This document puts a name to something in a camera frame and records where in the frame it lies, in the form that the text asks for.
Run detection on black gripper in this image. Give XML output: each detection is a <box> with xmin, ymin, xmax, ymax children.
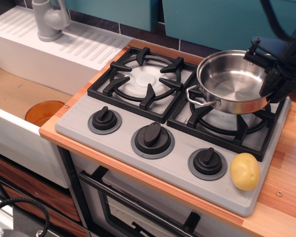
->
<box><xmin>244</xmin><ymin>14</ymin><xmax>296</xmax><ymax>103</ymax></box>

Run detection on stainless steel pot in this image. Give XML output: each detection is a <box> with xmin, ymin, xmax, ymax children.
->
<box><xmin>186</xmin><ymin>50</ymin><xmax>270</xmax><ymax>115</ymax></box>

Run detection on yellow potato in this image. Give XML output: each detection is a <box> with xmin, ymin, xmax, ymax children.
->
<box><xmin>230</xmin><ymin>153</ymin><xmax>260</xmax><ymax>191</ymax></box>

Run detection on black right stove knob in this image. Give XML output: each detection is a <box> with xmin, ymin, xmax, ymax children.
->
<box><xmin>188</xmin><ymin>147</ymin><xmax>227</xmax><ymax>181</ymax></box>

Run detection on black stove knob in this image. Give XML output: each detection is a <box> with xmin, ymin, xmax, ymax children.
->
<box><xmin>188</xmin><ymin>147</ymin><xmax>227</xmax><ymax>181</ymax></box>
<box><xmin>131</xmin><ymin>122</ymin><xmax>175</xmax><ymax>159</ymax></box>
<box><xmin>88</xmin><ymin>106</ymin><xmax>122</xmax><ymax>135</ymax></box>

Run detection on grey toy stove top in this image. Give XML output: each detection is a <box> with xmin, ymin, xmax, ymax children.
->
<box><xmin>54</xmin><ymin>61</ymin><xmax>292</xmax><ymax>218</ymax></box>

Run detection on black middle stove knob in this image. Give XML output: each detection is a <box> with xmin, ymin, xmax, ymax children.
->
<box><xmin>131</xmin><ymin>122</ymin><xmax>175</xmax><ymax>159</ymax></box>

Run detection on black left stove knob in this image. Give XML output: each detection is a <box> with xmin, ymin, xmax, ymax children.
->
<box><xmin>88</xmin><ymin>106</ymin><xmax>122</xmax><ymax>135</ymax></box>

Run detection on black right burner grate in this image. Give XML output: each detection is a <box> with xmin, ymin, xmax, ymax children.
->
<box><xmin>166</xmin><ymin>68</ymin><xmax>288</xmax><ymax>162</ymax></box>

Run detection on black burner grate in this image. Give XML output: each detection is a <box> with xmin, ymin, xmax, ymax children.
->
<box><xmin>87</xmin><ymin>47</ymin><xmax>196</xmax><ymax>123</ymax></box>
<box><xmin>166</xmin><ymin>68</ymin><xmax>288</xmax><ymax>162</ymax></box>

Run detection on black left burner grate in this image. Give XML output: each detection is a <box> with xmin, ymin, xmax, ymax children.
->
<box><xmin>87</xmin><ymin>47</ymin><xmax>196</xmax><ymax>123</ymax></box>

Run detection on grey toy faucet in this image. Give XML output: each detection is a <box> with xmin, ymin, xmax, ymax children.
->
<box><xmin>32</xmin><ymin>0</ymin><xmax>71</xmax><ymax>42</ymax></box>

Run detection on orange plastic sink drain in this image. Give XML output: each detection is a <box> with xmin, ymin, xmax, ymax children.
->
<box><xmin>25</xmin><ymin>101</ymin><xmax>65</xmax><ymax>127</ymax></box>

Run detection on white toy sink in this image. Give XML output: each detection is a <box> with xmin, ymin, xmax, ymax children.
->
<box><xmin>0</xmin><ymin>6</ymin><xmax>131</xmax><ymax>188</ymax></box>

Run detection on wooden drawer fronts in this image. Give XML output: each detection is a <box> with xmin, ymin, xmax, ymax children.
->
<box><xmin>0</xmin><ymin>155</ymin><xmax>88</xmax><ymax>237</ymax></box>

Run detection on oven door with handle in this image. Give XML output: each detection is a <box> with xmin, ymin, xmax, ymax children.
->
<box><xmin>72</xmin><ymin>154</ymin><xmax>246</xmax><ymax>237</ymax></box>

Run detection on black braided cable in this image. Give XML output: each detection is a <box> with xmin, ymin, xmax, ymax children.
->
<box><xmin>0</xmin><ymin>197</ymin><xmax>50</xmax><ymax>237</ymax></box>

